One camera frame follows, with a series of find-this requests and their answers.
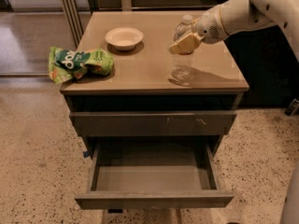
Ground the clear plastic water bottle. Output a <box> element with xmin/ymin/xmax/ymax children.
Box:
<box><xmin>171</xmin><ymin>15</ymin><xmax>193</xmax><ymax>81</ymax></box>

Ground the closed grey top drawer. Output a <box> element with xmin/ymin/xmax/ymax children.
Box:
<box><xmin>70</xmin><ymin>111</ymin><xmax>236</xmax><ymax>137</ymax></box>

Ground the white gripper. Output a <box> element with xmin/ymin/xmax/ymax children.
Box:
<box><xmin>168</xmin><ymin>6</ymin><xmax>229</xmax><ymax>54</ymax></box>

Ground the white paper bowl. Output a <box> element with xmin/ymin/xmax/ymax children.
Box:
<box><xmin>105</xmin><ymin>27</ymin><xmax>144</xmax><ymax>51</ymax></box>

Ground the grey drawer cabinet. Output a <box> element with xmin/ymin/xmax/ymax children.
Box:
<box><xmin>59</xmin><ymin>10</ymin><xmax>250</xmax><ymax>211</ymax></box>

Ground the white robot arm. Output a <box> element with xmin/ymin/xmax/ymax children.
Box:
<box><xmin>168</xmin><ymin>0</ymin><xmax>299</xmax><ymax>60</ymax></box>

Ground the green snack chip bag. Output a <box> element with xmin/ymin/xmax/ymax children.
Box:
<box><xmin>49</xmin><ymin>47</ymin><xmax>114</xmax><ymax>84</ymax></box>

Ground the open grey middle drawer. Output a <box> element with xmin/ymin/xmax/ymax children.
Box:
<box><xmin>75</xmin><ymin>142</ymin><xmax>234</xmax><ymax>209</ymax></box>

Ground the dark object on floor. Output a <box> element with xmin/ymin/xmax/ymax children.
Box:
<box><xmin>284</xmin><ymin>99</ymin><xmax>299</xmax><ymax>116</ymax></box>

